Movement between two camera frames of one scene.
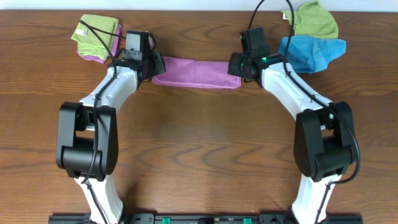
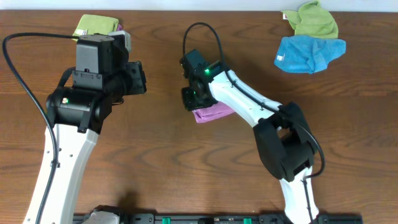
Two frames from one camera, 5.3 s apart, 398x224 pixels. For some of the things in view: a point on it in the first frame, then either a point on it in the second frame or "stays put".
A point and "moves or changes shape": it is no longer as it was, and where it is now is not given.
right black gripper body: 237,65 → 191,101
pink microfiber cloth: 198,73 moves or changes shape
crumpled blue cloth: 311,55 stays put
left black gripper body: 158,63 → 137,78
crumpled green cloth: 311,20 stays put
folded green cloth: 87,43 stays put
